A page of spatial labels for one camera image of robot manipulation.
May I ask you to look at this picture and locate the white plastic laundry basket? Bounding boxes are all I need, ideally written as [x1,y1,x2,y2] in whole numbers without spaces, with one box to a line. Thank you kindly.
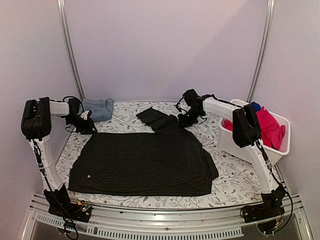
[217,111,291,166]

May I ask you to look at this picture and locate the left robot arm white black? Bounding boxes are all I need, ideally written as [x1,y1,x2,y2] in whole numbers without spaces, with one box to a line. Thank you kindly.
[21,96,97,193]

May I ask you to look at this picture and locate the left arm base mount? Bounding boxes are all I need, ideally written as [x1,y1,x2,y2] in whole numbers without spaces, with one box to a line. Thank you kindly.
[43,185,92,223]

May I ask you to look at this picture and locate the aluminium frame post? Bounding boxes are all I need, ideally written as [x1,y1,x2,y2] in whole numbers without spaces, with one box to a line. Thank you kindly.
[56,0,85,100]
[246,0,276,103]

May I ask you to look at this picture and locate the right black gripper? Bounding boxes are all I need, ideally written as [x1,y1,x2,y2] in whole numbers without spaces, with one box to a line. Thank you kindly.
[178,108,203,128]

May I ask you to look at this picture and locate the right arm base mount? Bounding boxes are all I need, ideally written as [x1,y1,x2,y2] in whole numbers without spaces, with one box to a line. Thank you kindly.
[240,192,286,235]

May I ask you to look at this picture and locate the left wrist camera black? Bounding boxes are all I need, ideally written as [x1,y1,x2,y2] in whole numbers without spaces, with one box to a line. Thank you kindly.
[67,97,93,120]

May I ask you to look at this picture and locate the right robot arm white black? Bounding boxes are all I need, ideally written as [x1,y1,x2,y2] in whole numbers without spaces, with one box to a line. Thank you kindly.
[178,92,286,218]

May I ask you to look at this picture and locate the aluminium front rail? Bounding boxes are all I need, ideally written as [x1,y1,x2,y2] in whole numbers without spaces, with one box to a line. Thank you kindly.
[21,192,313,240]

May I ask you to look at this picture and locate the floral patterned table mat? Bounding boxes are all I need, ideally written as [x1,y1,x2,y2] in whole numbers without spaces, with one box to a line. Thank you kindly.
[68,102,262,210]

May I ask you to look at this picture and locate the black striped garment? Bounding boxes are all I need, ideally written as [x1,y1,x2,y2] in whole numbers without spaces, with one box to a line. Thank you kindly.
[68,108,219,197]

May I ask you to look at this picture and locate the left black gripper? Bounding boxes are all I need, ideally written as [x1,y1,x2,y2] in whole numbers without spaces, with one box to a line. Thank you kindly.
[65,115,98,135]

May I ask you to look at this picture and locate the right aluminium frame post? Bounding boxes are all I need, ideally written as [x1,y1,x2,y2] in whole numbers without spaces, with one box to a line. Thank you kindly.
[246,0,276,103]

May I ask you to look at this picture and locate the red garment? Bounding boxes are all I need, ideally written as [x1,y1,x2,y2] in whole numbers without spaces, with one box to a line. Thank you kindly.
[221,106,286,151]

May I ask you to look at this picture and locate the blue garment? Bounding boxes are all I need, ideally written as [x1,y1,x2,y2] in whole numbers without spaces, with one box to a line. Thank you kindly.
[250,102,262,112]

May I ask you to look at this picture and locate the light blue denim skirt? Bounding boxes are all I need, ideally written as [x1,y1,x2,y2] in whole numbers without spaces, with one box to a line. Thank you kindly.
[82,98,114,122]

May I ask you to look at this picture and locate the left aluminium frame post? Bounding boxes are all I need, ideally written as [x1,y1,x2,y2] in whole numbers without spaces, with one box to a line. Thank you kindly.
[56,0,85,100]

